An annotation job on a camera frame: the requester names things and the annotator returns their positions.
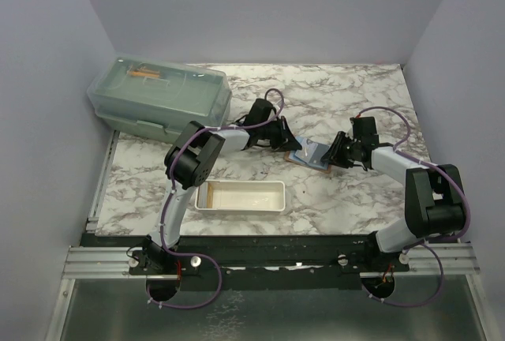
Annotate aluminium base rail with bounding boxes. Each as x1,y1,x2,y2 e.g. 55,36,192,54
62,243,481,280

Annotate green translucent storage box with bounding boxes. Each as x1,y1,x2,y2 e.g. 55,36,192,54
88,54,232,143

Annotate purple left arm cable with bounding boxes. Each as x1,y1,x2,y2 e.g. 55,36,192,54
146,88,286,311

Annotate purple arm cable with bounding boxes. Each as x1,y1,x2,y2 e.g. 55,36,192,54
357,106,473,308
146,88,286,311

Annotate tan leather card holder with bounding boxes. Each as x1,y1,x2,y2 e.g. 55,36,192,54
284,136,331,174

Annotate white plastic tray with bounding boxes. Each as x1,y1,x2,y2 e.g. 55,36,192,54
195,180,286,215

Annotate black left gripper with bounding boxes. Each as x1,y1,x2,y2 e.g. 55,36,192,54
257,116,301,151

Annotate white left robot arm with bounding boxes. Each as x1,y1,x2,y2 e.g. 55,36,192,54
142,98,301,274

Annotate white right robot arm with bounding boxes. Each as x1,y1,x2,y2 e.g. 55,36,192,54
321,116,469,272

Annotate stack of cards in tray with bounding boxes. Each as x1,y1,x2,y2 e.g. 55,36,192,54
196,182,214,210

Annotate white card with emblem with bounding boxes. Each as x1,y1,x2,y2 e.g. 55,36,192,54
294,137,324,163

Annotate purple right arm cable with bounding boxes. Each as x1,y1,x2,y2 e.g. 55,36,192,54
357,106,473,308

